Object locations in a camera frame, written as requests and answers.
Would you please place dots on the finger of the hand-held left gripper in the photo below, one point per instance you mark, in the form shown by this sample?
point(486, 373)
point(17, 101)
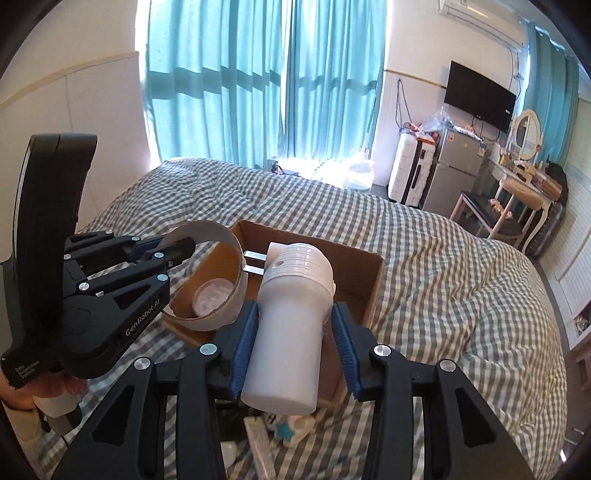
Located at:
point(106, 244)
point(134, 277)

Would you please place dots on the white plug-in flashlight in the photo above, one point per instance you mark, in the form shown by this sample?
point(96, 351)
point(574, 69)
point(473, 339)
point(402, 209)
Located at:
point(286, 341)

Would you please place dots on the white vanity table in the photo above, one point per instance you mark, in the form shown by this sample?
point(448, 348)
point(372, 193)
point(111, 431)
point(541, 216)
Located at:
point(526, 191)

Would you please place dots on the black wall television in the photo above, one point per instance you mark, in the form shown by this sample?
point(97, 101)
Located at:
point(480, 97)

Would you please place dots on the blue star toy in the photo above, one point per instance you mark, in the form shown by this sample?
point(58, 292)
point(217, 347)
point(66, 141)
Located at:
point(288, 431)

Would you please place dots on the person's left hand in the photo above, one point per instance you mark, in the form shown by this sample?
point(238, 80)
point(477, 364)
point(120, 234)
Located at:
point(60, 386)

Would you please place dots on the grey mini fridge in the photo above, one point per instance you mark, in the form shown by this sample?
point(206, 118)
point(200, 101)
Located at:
point(452, 180)

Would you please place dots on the wooden chair dark cushion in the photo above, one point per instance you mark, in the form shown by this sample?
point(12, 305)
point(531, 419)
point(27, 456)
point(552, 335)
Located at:
point(489, 214)

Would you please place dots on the black bag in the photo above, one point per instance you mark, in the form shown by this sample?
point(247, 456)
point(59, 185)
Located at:
point(557, 182)

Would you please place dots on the teal window curtain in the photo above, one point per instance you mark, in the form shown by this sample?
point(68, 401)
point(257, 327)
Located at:
point(217, 92)
point(337, 83)

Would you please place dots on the oval vanity mirror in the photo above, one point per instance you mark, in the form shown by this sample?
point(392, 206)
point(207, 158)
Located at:
point(524, 134)

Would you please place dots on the large translucent plastic bag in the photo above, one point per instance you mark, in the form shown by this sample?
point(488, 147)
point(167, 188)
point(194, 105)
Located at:
point(351, 173)

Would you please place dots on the cardboard box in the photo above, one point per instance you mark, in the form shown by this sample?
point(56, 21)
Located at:
point(353, 277)

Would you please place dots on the white suitcase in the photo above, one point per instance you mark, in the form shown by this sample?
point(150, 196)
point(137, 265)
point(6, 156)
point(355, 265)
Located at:
point(406, 170)

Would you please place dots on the narrow teal curtain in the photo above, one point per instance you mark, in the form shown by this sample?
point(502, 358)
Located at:
point(549, 83)

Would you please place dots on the white air conditioner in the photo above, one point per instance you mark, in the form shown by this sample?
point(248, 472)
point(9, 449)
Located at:
point(485, 21)

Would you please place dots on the small white carton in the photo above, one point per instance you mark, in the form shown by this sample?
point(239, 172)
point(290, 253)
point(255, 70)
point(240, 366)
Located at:
point(263, 447)

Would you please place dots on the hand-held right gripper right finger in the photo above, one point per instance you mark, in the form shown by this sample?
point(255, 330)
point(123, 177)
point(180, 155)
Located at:
point(345, 355)

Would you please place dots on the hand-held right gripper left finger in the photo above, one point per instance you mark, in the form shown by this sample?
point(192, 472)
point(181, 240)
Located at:
point(244, 355)

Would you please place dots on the orange snack bag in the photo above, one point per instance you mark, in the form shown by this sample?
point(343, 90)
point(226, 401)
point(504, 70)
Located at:
point(418, 134)

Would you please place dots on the checkered bed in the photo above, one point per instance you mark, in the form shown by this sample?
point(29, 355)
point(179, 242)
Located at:
point(438, 277)

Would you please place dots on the small white round jar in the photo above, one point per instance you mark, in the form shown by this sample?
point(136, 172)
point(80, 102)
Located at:
point(210, 300)

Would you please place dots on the clear plastic bag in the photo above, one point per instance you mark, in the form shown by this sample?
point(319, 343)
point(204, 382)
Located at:
point(445, 121)

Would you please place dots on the person's left forearm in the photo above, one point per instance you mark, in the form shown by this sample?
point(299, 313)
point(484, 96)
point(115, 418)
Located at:
point(21, 429)

